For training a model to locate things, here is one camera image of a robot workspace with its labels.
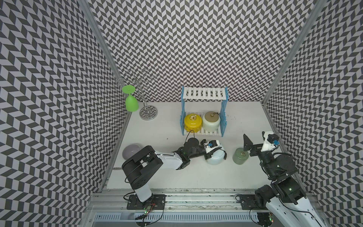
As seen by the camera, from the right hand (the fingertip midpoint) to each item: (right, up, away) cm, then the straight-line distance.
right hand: (252, 136), depth 69 cm
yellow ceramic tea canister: (-28, +5, +25) cm, 38 cm away
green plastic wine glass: (-67, +18, +19) cm, 72 cm away
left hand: (-14, -7, +10) cm, 19 cm away
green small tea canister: (-1, -14, +14) cm, 20 cm away
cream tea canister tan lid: (-16, +6, +25) cm, 31 cm away
